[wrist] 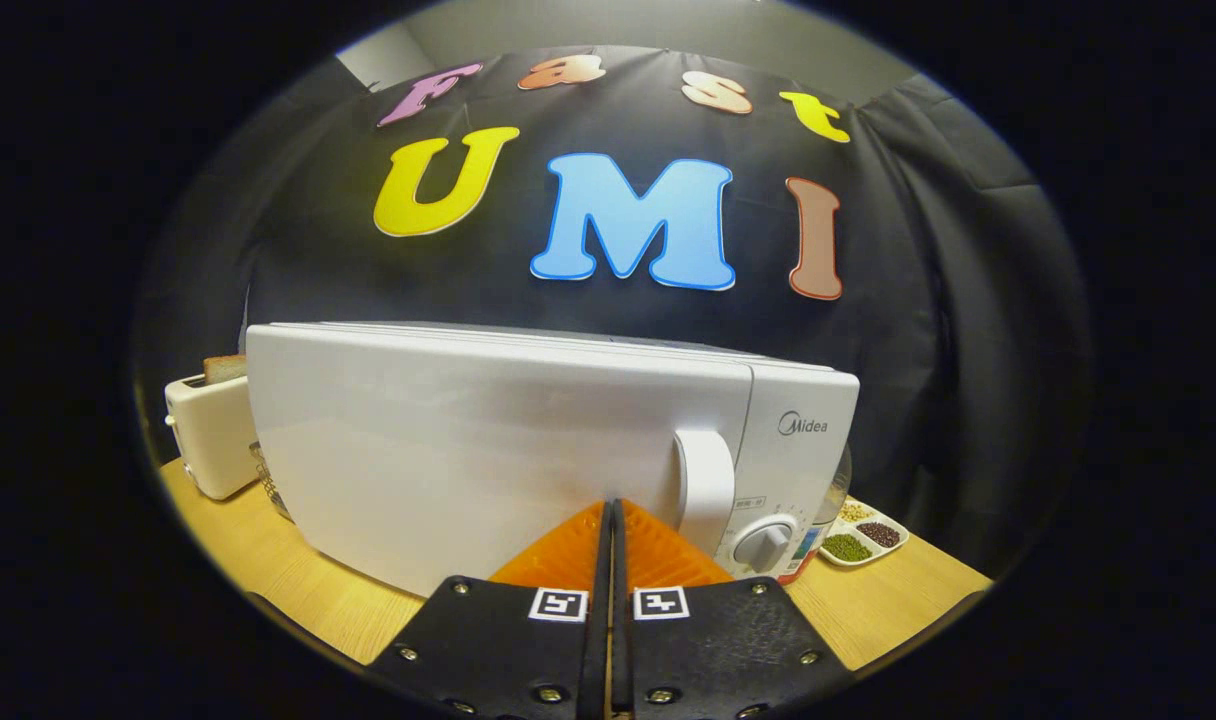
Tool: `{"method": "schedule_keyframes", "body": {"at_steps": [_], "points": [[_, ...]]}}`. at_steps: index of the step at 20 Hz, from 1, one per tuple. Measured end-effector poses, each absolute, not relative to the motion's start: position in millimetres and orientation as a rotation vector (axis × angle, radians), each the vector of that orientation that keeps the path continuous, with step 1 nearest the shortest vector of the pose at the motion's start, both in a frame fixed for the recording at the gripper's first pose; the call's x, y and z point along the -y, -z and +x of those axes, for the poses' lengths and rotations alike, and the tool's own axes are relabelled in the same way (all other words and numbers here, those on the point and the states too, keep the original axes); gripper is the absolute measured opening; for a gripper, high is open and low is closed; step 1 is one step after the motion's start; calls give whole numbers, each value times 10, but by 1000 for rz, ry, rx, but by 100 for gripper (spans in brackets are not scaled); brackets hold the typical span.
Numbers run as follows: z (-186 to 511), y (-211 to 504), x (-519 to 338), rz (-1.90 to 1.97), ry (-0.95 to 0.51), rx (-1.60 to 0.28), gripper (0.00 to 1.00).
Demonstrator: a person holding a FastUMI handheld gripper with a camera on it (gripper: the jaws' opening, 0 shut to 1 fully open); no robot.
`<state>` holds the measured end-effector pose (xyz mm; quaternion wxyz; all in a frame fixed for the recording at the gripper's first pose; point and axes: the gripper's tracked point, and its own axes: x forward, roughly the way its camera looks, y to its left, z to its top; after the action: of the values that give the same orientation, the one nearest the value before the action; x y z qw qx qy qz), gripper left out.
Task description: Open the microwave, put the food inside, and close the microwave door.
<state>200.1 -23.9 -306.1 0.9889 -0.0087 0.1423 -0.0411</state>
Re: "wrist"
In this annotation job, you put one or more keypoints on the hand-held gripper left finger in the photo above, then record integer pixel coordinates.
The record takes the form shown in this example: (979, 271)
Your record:
(596, 640)

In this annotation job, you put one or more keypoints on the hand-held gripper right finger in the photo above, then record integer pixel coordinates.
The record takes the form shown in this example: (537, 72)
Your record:
(623, 640)

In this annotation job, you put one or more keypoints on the white microwave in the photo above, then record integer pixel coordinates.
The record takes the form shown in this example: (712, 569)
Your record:
(468, 450)

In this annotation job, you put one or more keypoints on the clear plastic bottle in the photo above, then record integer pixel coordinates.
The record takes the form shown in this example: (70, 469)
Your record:
(830, 505)

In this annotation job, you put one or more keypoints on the white divided bean dish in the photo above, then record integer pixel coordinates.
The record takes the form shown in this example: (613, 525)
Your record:
(863, 540)

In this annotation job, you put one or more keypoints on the white toaster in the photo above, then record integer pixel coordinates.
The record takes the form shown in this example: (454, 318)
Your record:
(213, 440)

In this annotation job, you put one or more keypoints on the brown toast slice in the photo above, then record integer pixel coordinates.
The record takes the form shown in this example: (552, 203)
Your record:
(225, 369)

